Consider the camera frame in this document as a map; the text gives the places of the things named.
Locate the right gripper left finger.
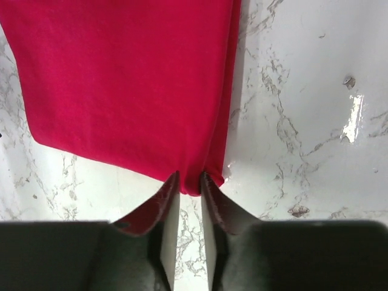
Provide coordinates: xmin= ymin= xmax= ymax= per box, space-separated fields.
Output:
xmin=112 ymin=171 xmax=180 ymax=290

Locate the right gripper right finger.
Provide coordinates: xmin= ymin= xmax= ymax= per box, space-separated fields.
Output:
xmin=199 ymin=172 xmax=260 ymax=290

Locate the crimson red t shirt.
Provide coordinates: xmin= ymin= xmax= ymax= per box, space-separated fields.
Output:
xmin=1 ymin=1 xmax=241 ymax=196

